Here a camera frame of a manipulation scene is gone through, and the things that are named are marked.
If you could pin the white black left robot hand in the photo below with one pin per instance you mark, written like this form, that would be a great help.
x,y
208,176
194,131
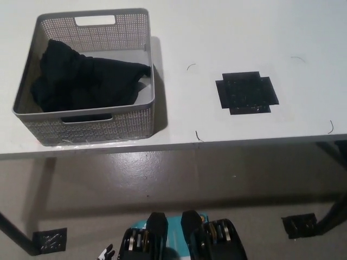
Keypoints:
x,y
107,253

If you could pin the black t-shirt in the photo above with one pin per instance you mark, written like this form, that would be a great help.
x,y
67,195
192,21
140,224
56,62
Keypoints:
x,y
81,84

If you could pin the black ribbed left robot block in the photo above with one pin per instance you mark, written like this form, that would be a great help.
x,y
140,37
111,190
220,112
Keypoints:
x,y
155,233

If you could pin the black ribbed robot block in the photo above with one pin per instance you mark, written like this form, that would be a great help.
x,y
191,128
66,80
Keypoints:
x,y
155,233
217,238

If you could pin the black tape floor patch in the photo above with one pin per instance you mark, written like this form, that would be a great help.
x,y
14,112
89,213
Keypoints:
x,y
298,226
50,239

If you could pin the black metal table leg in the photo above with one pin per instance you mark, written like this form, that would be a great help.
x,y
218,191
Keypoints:
x,y
16,230
337,211

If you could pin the black ribbed right robot block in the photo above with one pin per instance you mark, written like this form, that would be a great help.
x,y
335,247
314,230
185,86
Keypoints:
x,y
217,238

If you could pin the black tape patch on table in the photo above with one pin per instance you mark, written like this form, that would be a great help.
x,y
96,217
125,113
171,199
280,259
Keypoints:
x,y
246,93

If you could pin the grey perforated plastic basket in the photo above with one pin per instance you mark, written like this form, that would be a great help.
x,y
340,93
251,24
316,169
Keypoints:
x,y
92,32

